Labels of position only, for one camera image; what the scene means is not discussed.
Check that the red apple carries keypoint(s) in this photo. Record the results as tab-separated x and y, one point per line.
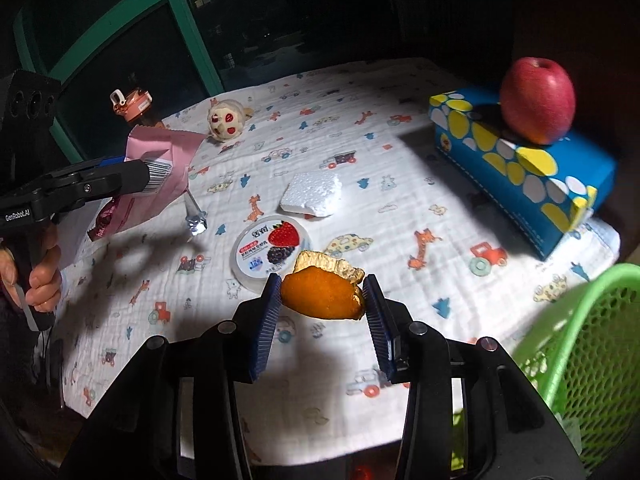
537	100

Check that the small silver foil wrapper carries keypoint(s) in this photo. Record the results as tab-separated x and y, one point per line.
195	215

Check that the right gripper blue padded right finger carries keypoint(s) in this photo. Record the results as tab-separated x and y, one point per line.
384	317

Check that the green window frame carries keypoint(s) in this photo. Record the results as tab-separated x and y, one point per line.
165	43

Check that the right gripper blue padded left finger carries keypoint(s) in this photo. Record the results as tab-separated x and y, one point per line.
264	315

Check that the white foam piece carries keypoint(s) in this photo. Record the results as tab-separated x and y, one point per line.
317	193

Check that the orange peel piece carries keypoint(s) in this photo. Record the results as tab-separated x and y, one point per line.
324	287

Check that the green perforated trash basket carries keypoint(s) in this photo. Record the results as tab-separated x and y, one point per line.
575	334

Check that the small cream spotted toy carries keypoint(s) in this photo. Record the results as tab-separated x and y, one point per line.
226	119

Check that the round berry yogurt lid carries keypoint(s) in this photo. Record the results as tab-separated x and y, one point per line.
268	245

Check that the pink snack wrapper bag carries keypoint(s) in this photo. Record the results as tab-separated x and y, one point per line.
166	156

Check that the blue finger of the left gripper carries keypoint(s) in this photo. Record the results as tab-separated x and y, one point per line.
108	161

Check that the orange transparent water bottle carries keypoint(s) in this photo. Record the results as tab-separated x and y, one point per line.
135	108

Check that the blue yellow tissue box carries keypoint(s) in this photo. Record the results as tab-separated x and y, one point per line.
547	191

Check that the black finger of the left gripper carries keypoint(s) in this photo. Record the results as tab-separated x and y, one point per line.
98	183

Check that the person's left hand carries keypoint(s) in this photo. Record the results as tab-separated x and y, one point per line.
45	282

